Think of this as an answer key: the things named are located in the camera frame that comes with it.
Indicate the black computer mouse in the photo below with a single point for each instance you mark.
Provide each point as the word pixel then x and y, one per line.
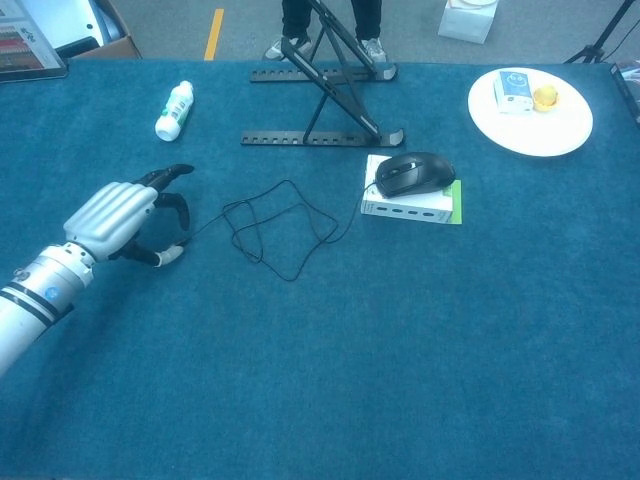
pixel 415 175

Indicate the white plastic bottle green label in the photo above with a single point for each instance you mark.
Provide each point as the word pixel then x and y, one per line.
pixel 172 115

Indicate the small tissue pack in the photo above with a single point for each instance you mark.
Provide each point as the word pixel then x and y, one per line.
pixel 512 90

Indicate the white green cardboard box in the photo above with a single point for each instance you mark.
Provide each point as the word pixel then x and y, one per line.
pixel 410 211

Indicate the small yellow ball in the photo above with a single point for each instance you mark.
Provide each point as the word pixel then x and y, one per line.
pixel 545 97

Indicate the cardboard box with papers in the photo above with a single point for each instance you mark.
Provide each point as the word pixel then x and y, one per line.
pixel 25 45

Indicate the dark flat box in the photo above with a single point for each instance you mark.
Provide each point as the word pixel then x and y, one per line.
pixel 631 80

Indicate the person in black trousers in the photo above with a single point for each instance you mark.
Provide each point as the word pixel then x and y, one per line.
pixel 295 20

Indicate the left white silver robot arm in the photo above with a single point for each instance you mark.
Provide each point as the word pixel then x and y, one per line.
pixel 30 310

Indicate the brown cardboard box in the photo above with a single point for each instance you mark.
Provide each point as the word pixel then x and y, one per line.
pixel 117 50

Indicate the teal felt table cloth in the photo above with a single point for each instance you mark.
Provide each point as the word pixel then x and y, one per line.
pixel 400 350

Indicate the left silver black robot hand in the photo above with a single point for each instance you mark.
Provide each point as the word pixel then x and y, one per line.
pixel 105 215

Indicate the yellow floor tape strip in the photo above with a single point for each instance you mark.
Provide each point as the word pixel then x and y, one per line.
pixel 214 35

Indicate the white round plate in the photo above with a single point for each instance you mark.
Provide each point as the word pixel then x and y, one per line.
pixel 530 132

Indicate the white glossy panel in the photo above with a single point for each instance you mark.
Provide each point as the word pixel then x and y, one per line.
pixel 60 20

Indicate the black tripod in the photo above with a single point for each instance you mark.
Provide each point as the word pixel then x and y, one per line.
pixel 590 52

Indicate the black folding laptop stand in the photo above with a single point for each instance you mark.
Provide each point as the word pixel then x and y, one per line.
pixel 390 137

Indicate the white box on floor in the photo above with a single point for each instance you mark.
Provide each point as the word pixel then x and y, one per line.
pixel 465 25

